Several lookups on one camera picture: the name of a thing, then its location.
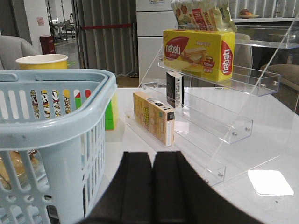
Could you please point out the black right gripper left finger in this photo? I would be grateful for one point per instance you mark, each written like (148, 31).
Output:
(128, 198)

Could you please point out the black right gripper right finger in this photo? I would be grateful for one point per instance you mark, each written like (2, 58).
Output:
(181, 196)

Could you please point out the beige tissue box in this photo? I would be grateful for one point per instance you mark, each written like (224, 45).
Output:
(155, 116)

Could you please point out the light blue plastic basket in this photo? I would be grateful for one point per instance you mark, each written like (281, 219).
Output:
(52, 143)

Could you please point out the right clear acrylic shelf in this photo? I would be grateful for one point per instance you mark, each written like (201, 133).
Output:
(249, 122)

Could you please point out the black and white small box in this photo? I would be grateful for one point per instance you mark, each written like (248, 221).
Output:
(175, 89)

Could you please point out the yellow nabati wafer box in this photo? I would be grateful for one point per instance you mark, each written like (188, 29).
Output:
(206, 54)

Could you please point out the yellow popcorn paper cup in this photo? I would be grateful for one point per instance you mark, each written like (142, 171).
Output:
(47, 61)

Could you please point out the red barrier belt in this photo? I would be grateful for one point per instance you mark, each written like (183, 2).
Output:
(107, 26)

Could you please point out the white cabinet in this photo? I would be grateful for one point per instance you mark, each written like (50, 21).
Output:
(153, 17)

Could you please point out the white snack bag red print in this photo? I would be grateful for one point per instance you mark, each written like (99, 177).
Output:
(205, 15)

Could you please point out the fruit plate on shelf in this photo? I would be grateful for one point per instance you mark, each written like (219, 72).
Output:
(246, 14)

